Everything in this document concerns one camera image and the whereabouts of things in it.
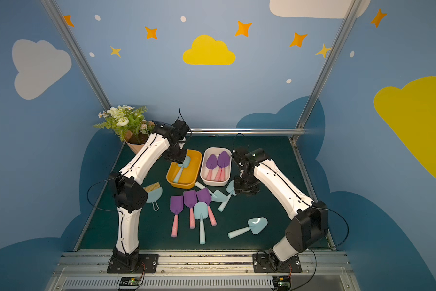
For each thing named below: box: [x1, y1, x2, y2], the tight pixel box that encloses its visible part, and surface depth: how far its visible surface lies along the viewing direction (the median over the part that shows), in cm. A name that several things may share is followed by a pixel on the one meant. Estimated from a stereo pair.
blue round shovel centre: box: [193, 201, 209, 245], surface depth 90 cm
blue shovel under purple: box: [194, 181, 228, 202], surface depth 97 cm
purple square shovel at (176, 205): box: [169, 195, 185, 238], surface depth 90 cm
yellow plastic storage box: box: [165, 149, 203, 190], surface depth 103 cm
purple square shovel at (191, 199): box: [183, 189, 198, 230], surface depth 94 cm
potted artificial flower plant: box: [92, 104, 154, 155], surface depth 90 cm
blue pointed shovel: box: [227, 217, 269, 239], surface depth 86 cm
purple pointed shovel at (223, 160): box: [217, 150, 231, 182], surface depth 109 cm
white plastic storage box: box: [199, 147, 232, 187], surface depth 106 cm
